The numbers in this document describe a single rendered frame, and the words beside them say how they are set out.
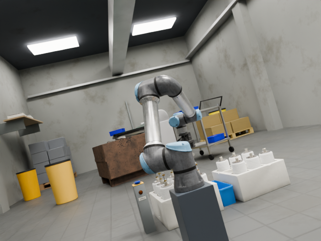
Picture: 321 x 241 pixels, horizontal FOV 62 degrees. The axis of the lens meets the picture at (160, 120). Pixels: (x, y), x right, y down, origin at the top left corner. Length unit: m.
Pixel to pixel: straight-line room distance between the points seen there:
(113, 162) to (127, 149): 0.29
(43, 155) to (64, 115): 2.10
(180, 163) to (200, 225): 0.29
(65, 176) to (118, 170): 0.74
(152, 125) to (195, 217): 0.50
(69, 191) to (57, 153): 3.14
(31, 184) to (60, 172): 1.93
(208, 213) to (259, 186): 0.74
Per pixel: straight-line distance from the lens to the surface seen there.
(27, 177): 5.86
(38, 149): 7.19
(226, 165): 2.14
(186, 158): 1.28
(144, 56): 9.28
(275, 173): 2.05
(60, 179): 4.01
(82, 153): 8.76
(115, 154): 4.01
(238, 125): 6.30
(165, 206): 1.73
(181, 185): 1.30
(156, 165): 1.32
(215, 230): 1.34
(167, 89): 1.47
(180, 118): 1.79
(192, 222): 1.30
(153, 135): 1.38
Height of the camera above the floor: 0.60
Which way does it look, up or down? 2 degrees up
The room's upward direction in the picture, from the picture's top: 16 degrees counter-clockwise
